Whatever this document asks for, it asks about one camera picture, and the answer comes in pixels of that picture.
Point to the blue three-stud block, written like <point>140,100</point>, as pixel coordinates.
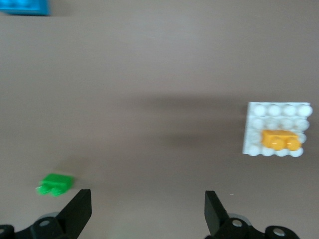
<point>22,6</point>

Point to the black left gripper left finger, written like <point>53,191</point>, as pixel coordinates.
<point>73,216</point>

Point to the yellow two-stud block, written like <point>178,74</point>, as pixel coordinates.
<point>279,139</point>

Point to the brown table cover mat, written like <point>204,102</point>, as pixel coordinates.
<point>149,74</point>

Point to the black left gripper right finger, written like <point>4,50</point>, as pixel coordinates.
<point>215,221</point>

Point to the white studded base plate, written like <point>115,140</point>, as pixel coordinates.
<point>279,117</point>

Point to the green two-stud block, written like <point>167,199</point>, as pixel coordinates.
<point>57,183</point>

